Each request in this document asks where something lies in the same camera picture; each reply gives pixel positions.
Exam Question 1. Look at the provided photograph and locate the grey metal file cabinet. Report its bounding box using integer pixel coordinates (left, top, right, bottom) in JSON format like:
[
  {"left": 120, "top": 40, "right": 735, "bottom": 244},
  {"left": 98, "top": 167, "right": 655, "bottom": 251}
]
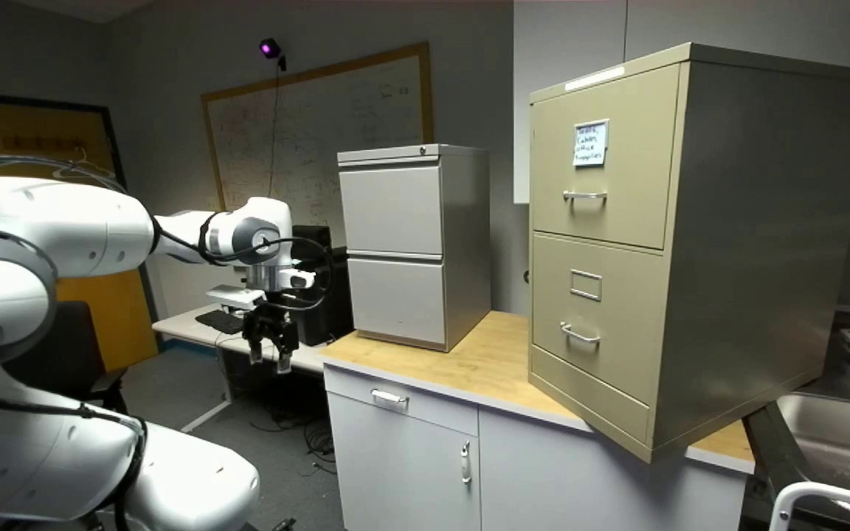
[{"left": 334, "top": 140, "right": 492, "bottom": 354}]

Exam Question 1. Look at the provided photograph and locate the white tube rail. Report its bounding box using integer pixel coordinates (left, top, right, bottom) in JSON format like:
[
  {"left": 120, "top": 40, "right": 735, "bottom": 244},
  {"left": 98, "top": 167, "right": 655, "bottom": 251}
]
[{"left": 766, "top": 477, "right": 850, "bottom": 531}]

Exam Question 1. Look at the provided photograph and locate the camera with purple light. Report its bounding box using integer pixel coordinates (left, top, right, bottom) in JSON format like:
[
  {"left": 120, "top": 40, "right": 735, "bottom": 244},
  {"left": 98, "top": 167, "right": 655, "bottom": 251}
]
[{"left": 254, "top": 36, "right": 291, "bottom": 73}]

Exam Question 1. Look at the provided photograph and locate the beige metal file cabinet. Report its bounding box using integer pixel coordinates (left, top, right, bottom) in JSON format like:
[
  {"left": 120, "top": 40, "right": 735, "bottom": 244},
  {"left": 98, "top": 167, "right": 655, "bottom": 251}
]
[{"left": 524, "top": 40, "right": 850, "bottom": 465}]

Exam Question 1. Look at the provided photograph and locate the white base counter cabinet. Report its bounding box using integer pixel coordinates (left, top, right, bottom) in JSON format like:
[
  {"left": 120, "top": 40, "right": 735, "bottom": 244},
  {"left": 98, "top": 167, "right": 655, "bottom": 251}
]
[{"left": 322, "top": 360, "right": 748, "bottom": 531}]

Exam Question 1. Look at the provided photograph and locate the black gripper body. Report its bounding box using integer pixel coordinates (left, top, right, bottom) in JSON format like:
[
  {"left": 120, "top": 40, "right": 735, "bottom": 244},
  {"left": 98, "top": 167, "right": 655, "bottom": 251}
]
[{"left": 239, "top": 294, "right": 304, "bottom": 348}]

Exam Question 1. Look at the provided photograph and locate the black office chair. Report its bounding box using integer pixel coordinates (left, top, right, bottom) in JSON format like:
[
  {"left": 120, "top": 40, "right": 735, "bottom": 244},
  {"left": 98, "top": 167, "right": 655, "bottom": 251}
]
[{"left": 6, "top": 297, "right": 129, "bottom": 413}]

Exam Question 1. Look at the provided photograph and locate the yellow board with black frame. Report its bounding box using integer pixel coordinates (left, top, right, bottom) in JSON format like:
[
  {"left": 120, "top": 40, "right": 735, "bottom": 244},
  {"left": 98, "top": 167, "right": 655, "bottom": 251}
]
[{"left": 0, "top": 89, "right": 163, "bottom": 376}]

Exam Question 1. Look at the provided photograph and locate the wood framed whiteboard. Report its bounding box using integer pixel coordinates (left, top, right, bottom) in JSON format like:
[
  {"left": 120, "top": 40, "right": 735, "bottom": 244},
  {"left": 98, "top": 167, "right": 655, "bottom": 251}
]
[{"left": 197, "top": 40, "right": 439, "bottom": 248}]

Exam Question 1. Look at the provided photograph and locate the black keyboard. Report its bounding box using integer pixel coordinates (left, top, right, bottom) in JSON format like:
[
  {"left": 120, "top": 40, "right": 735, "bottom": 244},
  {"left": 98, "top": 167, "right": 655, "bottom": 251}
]
[{"left": 194, "top": 306, "right": 247, "bottom": 335}]

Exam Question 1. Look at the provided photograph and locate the beige drawer without paper label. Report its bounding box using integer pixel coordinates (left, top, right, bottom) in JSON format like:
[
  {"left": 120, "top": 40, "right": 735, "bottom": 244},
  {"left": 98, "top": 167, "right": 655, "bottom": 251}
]
[{"left": 527, "top": 229, "right": 672, "bottom": 409}]

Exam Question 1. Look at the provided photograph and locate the beige drawer with paper label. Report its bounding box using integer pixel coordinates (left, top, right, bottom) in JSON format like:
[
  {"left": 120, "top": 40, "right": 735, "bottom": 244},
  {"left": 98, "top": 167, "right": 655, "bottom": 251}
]
[{"left": 527, "top": 62, "right": 684, "bottom": 251}]

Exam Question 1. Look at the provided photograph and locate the white paper label card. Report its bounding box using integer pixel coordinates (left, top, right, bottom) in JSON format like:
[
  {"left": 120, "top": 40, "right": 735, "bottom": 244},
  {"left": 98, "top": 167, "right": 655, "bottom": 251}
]
[{"left": 570, "top": 118, "right": 610, "bottom": 171}]

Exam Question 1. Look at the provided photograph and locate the stainless steel sink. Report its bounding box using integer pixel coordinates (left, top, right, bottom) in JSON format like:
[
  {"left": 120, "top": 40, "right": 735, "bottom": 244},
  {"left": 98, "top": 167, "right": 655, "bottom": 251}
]
[{"left": 772, "top": 388, "right": 850, "bottom": 508}]

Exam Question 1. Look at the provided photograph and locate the black computer tower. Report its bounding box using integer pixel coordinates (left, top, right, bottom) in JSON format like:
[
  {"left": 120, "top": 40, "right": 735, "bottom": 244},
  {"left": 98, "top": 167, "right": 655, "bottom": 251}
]
[{"left": 288, "top": 223, "right": 356, "bottom": 348}]

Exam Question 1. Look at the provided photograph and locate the white office desk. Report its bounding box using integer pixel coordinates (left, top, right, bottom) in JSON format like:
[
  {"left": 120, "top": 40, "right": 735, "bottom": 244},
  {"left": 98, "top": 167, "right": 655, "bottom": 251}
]
[{"left": 151, "top": 304, "right": 329, "bottom": 376}]

